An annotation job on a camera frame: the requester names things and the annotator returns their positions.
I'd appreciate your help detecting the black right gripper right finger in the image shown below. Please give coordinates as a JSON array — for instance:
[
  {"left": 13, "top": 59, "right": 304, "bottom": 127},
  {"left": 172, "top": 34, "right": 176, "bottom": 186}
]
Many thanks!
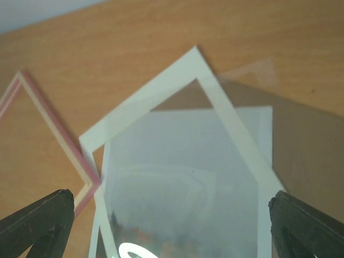
[{"left": 269, "top": 191, "right": 343, "bottom": 257}]

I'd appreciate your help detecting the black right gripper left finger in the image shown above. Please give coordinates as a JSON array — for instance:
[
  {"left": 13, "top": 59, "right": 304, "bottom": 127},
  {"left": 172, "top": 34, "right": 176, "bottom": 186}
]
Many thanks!
[{"left": 1, "top": 189, "right": 75, "bottom": 257}]

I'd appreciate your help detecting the clear acrylic sheet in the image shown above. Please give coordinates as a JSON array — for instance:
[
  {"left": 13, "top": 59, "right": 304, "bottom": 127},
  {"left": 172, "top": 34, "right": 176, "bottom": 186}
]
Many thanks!
[{"left": 102, "top": 58, "right": 277, "bottom": 258}]

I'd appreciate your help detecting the white paper mat border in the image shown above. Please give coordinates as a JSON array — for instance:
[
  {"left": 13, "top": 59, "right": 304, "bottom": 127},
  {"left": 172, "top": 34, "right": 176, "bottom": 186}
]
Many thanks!
[{"left": 79, "top": 46, "right": 284, "bottom": 257}]

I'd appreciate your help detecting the autumn forest photo print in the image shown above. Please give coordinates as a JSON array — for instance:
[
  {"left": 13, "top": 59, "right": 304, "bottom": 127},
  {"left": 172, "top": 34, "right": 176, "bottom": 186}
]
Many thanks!
[{"left": 89, "top": 109, "right": 273, "bottom": 257}]

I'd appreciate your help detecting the brown cardboard backing board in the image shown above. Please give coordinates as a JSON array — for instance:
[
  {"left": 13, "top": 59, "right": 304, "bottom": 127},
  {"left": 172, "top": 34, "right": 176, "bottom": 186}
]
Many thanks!
[{"left": 153, "top": 80, "right": 344, "bottom": 213}]

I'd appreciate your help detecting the pink wooden picture frame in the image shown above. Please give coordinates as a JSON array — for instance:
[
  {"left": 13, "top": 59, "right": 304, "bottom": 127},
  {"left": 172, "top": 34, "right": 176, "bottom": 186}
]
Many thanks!
[{"left": 1, "top": 70, "right": 101, "bottom": 216}]

